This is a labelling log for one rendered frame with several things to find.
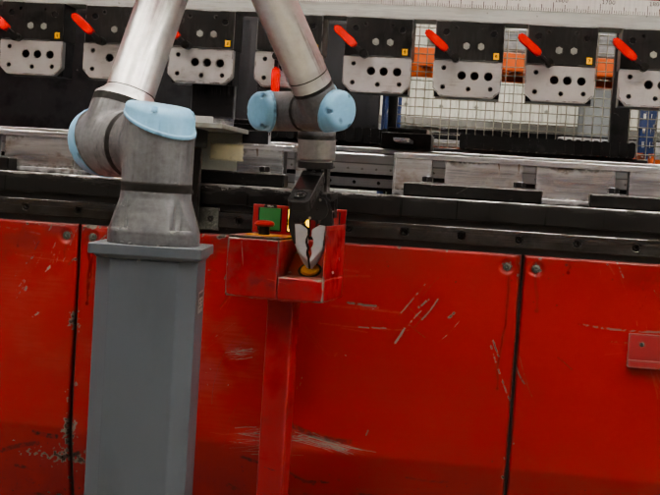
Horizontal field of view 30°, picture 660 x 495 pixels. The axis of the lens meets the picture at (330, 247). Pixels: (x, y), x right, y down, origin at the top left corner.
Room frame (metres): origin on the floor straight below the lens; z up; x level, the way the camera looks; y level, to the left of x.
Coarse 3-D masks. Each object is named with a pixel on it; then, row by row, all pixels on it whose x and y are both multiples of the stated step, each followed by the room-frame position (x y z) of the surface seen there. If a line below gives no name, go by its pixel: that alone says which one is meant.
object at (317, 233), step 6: (318, 228) 2.42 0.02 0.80; (324, 228) 2.42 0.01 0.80; (312, 234) 2.42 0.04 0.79; (318, 234) 2.42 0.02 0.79; (318, 240) 2.42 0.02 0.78; (312, 246) 2.42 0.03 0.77; (318, 246) 2.42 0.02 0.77; (312, 252) 2.42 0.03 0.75; (318, 252) 2.42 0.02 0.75; (312, 258) 2.43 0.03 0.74; (318, 258) 2.43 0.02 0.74; (312, 264) 2.43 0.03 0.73
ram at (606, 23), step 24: (0, 0) 2.87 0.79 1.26; (24, 0) 2.86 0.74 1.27; (48, 0) 2.85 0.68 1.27; (72, 0) 2.84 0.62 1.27; (96, 0) 2.83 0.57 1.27; (120, 0) 2.83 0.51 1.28; (192, 0) 2.80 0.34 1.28; (216, 0) 2.80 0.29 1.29; (240, 0) 2.79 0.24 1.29; (432, 24) 2.79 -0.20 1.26; (528, 24) 2.70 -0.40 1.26; (552, 24) 2.69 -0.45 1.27; (576, 24) 2.69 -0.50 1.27; (600, 24) 2.68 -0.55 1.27; (624, 24) 2.67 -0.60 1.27; (648, 24) 2.67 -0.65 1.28
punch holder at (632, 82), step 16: (624, 32) 2.67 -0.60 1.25; (640, 32) 2.67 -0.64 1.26; (656, 32) 2.66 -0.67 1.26; (640, 48) 2.67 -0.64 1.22; (656, 48) 2.66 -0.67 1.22; (624, 64) 2.67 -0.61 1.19; (656, 64) 2.66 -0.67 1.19; (624, 80) 2.67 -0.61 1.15; (640, 80) 2.66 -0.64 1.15; (656, 80) 2.66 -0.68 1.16; (624, 96) 2.67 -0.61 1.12; (640, 96) 2.66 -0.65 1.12; (656, 96) 2.66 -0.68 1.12
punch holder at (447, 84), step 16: (448, 32) 2.73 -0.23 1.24; (464, 32) 2.72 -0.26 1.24; (480, 32) 2.71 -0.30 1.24; (496, 32) 2.72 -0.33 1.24; (464, 48) 2.73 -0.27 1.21; (480, 48) 2.71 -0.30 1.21; (496, 48) 2.71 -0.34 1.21; (448, 64) 2.72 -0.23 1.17; (464, 64) 2.71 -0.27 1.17; (480, 64) 2.71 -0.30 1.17; (496, 64) 2.70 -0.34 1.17; (432, 80) 2.72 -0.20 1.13; (448, 80) 2.72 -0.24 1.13; (464, 80) 2.71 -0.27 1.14; (480, 80) 2.71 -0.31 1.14; (496, 80) 2.70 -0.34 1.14; (448, 96) 2.73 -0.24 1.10; (464, 96) 2.71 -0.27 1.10; (480, 96) 2.71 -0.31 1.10; (496, 96) 2.73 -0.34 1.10
